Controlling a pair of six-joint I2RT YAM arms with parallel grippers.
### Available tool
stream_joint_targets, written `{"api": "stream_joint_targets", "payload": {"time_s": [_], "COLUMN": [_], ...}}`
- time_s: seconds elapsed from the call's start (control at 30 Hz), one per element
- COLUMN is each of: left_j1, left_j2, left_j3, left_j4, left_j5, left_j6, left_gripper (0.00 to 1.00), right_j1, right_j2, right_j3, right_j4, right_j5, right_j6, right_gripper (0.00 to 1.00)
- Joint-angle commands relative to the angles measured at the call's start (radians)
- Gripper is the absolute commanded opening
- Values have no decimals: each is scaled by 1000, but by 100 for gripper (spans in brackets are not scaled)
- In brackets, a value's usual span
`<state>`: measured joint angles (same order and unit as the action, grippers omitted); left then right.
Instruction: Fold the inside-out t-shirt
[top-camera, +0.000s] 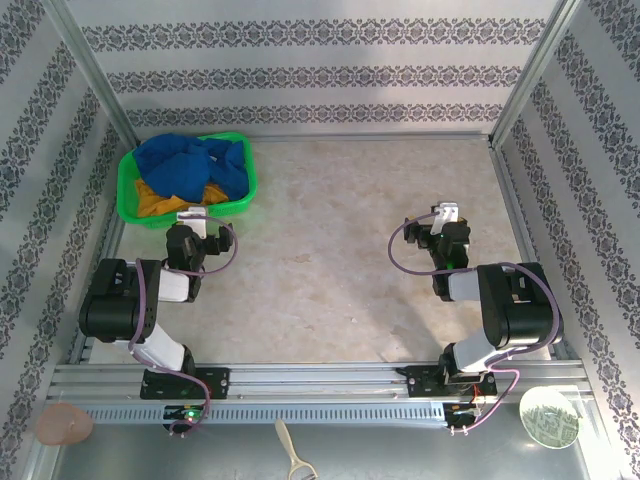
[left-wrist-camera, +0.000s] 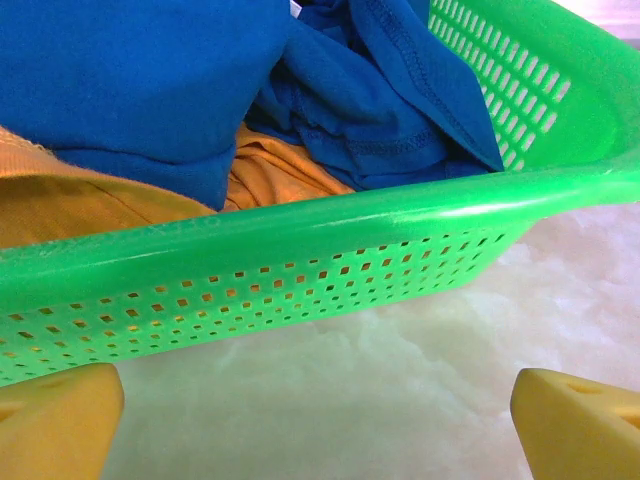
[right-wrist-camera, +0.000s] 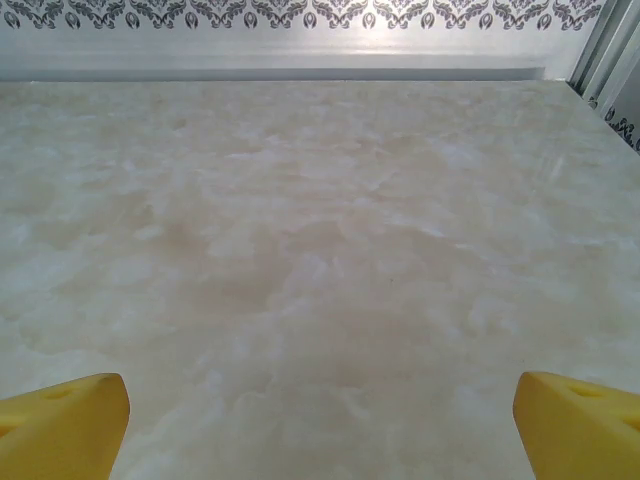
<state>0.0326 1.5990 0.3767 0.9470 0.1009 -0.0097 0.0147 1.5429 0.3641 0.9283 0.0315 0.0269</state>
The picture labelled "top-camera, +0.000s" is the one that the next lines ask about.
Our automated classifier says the green plastic mesh basket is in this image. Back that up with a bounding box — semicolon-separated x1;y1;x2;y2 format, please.
116;131;259;231

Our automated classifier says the blue t-shirt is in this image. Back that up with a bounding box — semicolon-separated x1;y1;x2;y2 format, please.
132;133;251;206

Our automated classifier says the orange cloth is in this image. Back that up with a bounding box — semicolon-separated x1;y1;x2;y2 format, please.
133;178;231;219

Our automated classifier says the right small circuit board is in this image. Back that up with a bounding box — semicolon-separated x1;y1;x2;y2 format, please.
444;399;489;422

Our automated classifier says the small circuit board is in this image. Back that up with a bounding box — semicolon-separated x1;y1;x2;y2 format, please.
163;404;209;425
444;399;489;422

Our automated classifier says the left small circuit board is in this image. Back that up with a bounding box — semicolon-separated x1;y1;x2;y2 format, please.
163;404;209;425

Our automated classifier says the green patterned round plate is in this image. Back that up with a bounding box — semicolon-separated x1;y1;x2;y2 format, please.
518;388;581;447

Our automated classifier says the beige plastic peeler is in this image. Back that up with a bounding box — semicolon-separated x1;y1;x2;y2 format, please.
273;418;319;480

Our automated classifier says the pink translucent cup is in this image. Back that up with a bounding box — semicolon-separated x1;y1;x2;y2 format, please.
34;403;95;446

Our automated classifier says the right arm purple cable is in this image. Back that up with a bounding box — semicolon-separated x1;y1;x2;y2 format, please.
388;212;565;436

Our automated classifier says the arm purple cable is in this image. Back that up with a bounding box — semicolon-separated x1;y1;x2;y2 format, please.
388;212;565;436
128;215;237;436

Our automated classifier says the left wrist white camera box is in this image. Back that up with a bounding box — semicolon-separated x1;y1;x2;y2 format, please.
176;205;209;240

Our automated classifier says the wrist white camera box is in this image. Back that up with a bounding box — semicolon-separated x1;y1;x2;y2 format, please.
176;205;209;240
433;201;460;235

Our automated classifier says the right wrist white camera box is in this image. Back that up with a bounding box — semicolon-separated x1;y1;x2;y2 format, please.
433;201;460;235

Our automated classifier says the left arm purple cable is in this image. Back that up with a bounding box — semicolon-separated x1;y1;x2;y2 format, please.
128;215;237;436

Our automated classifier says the aluminium table side rail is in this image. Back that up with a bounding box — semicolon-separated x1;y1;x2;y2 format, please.
492;142;584;362
67;214;131;365

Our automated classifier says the aluminium table back rail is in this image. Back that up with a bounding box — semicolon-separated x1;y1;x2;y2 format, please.
247;130;496;146

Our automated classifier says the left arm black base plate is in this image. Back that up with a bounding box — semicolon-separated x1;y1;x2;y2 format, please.
139;367;231;401

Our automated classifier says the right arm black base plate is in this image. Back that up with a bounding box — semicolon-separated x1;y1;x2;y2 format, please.
403;364;499;400

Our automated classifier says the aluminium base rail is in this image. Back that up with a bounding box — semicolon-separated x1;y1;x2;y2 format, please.
47;360;596;402

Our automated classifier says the grey slotted cable duct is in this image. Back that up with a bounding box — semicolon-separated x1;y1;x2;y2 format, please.
82;401;447;427

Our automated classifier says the aluminium frame post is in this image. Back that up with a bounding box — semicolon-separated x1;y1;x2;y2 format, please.
42;0;144;149
489;0;586;146

